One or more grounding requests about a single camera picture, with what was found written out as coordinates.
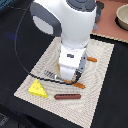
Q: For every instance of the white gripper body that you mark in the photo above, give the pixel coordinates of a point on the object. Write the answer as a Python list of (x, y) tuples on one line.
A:
[(72, 62)]

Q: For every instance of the brown sausage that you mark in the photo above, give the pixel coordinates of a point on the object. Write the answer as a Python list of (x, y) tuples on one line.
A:
[(67, 96)]

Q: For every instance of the yellow cheese wedge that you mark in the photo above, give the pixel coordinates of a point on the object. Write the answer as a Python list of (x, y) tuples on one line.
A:
[(37, 89)]

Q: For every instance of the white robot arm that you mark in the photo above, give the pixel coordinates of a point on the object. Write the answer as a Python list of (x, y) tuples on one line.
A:
[(72, 21)]

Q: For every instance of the woven beige placemat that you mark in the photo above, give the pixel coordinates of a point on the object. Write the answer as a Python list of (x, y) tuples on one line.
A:
[(78, 111)]

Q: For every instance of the brown wooden tray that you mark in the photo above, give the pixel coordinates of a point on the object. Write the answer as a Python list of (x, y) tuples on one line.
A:
[(107, 26)]

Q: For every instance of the cream bowl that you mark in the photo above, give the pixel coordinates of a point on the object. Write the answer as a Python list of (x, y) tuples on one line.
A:
[(122, 15)]

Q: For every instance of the wooden handled knife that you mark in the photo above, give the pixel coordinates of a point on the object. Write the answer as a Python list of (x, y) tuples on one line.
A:
[(91, 59)]

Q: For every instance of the wooden handled fork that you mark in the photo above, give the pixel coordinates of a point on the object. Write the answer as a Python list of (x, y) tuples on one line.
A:
[(57, 78)]

